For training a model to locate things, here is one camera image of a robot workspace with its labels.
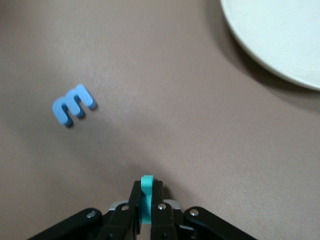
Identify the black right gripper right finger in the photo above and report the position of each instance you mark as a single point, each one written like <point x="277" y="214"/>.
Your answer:
<point x="162" y="220"/>

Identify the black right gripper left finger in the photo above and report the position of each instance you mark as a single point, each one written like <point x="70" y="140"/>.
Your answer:
<point x="120" y="220"/>

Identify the teal foam letter R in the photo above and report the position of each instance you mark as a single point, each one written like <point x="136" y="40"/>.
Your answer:
<point x="146" y="200"/>

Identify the blue foam letter m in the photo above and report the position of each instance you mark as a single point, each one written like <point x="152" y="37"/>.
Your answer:
<point x="60" y="110"/>

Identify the cream white plate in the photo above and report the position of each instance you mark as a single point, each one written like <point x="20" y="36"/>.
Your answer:
<point x="275" y="32"/>

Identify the brown table mat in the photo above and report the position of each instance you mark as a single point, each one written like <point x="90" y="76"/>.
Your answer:
<point x="175" y="112"/>

